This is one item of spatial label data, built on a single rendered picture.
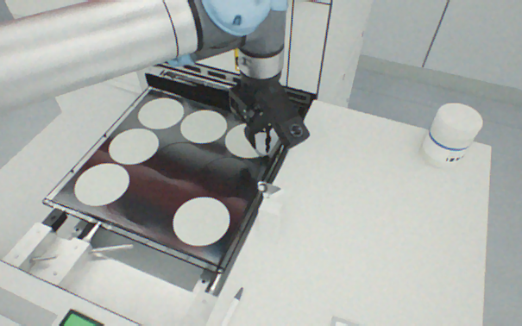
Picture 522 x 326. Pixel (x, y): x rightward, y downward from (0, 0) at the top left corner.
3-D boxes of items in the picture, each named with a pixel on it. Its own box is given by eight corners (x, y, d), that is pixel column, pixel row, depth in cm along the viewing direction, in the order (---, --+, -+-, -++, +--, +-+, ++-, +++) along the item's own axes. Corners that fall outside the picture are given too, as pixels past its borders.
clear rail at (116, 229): (47, 199, 76) (44, 195, 75) (226, 271, 67) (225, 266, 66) (41, 205, 75) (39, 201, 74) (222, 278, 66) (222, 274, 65)
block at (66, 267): (78, 244, 71) (72, 235, 69) (95, 251, 70) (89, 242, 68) (47, 285, 66) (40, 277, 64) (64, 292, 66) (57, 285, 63)
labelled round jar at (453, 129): (422, 135, 77) (440, 97, 69) (462, 147, 75) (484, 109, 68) (417, 162, 72) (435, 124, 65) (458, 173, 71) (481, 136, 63)
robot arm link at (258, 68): (294, 47, 63) (252, 65, 60) (292, 71, 66) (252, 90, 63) (266, 26, 67) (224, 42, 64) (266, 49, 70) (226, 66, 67)
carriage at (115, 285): (46, 235, 76) (39, 228, 73) (220, 310, 67) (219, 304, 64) (14, 273, 71) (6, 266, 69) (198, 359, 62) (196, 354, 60)
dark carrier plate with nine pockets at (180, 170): (152, 90, 96) (152, 89, 96) (286, 129, 88) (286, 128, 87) (53, 200, 76) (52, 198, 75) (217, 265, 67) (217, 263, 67)
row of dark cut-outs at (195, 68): (135, 55, 96) (134, 47, 95) (310, 103, 86) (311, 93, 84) (135, 57, 96) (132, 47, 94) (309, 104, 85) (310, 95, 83)
